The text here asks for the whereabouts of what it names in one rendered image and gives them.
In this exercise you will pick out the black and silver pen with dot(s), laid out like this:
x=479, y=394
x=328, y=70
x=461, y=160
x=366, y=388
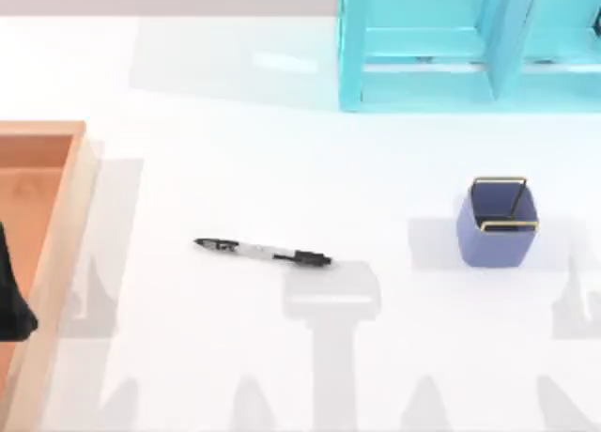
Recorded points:
x=263, y=252

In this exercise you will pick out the light blue rack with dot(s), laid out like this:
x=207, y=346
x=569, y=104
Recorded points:
x=422, y=75

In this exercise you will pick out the blue pen holder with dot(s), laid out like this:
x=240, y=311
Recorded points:
x=493, y=244

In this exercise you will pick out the shallow salmon-coloured box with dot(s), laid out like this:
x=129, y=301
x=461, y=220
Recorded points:
x=51, y=206

